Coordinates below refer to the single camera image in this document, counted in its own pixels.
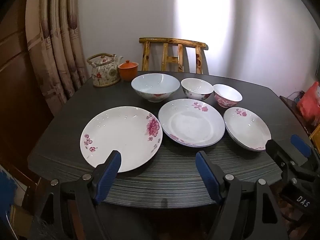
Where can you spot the brown wooden door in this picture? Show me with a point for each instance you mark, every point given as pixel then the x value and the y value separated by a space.
pixel 15 80

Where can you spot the floral ceramic teapot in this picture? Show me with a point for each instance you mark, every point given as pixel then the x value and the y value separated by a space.
pixel 105 76

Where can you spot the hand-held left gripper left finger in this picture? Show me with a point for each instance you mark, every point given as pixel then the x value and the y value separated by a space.
pixel 110 177

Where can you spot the large pale blue bowl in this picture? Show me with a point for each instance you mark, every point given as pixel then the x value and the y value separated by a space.
pixel 155 85

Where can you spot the yellow box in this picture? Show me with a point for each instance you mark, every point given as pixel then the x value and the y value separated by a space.
pixel 315 138

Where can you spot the large white floral plate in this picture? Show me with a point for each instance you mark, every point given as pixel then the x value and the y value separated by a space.
pixel 120 135

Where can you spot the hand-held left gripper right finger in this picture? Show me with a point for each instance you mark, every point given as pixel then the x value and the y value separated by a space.
pixel 207 177

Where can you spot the blue foam mat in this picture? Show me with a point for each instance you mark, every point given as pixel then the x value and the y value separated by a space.
pixel 7 192

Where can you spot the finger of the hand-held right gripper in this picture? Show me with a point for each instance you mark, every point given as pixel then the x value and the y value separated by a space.
pixel 280 152
pixel 301 145

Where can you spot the beige patterned curtain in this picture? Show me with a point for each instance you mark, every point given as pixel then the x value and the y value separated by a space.
pixel 55 42

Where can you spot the orange lidded cup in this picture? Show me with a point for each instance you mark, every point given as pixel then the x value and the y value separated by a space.
pixel 127 71

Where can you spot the wooden chair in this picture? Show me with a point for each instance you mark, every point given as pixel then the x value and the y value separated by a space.
pixel 172 41

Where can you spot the small pink patterned bowl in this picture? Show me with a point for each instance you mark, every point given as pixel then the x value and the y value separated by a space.
pixel 228 92

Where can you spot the blue-rimmed floral plate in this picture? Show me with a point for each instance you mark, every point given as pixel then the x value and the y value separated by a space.
pixel 190 125

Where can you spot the medium white floral bowl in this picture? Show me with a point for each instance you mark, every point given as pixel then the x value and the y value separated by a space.
pixel 197 86

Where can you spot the dark side table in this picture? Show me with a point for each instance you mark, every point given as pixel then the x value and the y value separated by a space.
pixel 290 105

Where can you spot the small white floral plate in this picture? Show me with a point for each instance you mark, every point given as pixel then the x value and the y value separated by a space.
pixel 246 130

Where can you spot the red plastic bag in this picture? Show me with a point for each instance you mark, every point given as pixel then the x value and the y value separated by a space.
pixel 310 102

